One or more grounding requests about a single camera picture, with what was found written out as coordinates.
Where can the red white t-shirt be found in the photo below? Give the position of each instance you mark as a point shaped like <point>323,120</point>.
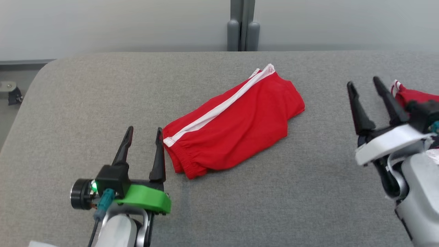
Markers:
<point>411,95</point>

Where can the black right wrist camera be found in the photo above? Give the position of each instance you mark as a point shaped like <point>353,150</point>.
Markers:
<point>423,113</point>

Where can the black caster metal bracket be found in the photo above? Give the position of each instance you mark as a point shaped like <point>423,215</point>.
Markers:
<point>13,94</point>

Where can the grey wall partition post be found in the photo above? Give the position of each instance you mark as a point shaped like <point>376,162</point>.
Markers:
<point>233,34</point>

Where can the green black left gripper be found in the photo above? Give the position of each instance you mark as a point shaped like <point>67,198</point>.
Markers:
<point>147,199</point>

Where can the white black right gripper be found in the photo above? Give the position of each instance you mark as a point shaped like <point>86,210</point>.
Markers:
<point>387,142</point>

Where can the red shorts white stripe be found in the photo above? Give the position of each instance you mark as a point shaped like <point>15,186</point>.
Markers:
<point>240,127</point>

